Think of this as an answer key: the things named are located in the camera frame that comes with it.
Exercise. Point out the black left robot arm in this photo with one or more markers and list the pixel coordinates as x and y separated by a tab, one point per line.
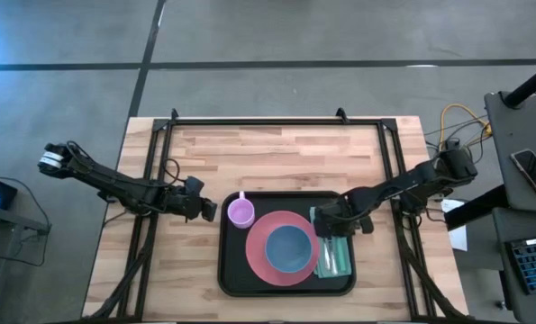
114	182

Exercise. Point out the black aluminium table frame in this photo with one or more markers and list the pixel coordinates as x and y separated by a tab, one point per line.
272	121

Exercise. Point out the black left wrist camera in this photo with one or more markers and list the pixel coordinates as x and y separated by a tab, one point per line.
194	184

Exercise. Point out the black keyboard blue keys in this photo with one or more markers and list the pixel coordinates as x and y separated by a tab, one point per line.
535	265

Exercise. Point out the white paper sheet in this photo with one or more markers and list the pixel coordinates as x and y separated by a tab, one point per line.
456	238

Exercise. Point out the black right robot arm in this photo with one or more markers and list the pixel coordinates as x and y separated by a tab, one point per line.
407	182

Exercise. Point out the black crossbar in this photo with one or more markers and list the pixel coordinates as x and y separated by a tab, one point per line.
475	204

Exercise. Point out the pink ribbed mug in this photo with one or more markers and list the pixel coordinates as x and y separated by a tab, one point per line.
240	213

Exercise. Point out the pink plate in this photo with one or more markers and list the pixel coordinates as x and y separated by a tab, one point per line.
256	252

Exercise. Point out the grey desk top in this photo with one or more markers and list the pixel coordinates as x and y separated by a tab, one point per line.
502	225
506	135

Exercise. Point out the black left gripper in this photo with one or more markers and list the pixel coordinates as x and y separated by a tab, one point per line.
188	207

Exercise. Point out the black pole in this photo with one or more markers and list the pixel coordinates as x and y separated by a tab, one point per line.
531	83

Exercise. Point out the black side stand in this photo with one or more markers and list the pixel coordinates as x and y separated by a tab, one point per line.
11	218

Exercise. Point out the blue bowl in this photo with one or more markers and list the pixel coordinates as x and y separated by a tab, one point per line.
288	249

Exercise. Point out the black smartphone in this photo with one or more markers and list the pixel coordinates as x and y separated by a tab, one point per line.
531	168

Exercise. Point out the black serving tray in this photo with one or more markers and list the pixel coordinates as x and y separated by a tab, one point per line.
236	270

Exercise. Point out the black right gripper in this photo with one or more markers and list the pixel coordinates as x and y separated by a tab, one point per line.
342	220

